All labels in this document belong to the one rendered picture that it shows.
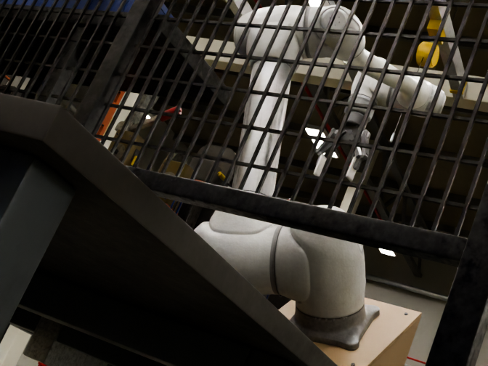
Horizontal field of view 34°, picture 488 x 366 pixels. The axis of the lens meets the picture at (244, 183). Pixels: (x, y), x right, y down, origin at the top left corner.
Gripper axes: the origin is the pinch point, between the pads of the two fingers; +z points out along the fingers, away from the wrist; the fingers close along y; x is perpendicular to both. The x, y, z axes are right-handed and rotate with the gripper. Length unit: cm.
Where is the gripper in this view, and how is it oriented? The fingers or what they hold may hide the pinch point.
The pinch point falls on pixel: (333, 173)
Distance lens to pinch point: 248.7
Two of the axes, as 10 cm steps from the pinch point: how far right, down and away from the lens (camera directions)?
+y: -7.2, -0.8, 6.9
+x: -5.8, -4.8, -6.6
